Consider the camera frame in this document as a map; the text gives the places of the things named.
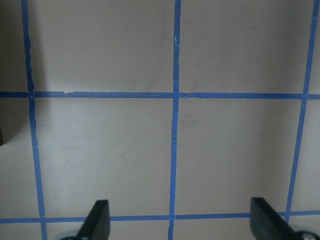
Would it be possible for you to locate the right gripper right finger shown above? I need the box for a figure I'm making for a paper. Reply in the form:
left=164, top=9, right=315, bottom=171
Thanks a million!
left=249, top=196, right=320, bottom=240

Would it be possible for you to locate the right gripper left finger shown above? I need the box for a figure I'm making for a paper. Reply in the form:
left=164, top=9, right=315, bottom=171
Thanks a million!
left=56, top=199, right=112, bottom=240

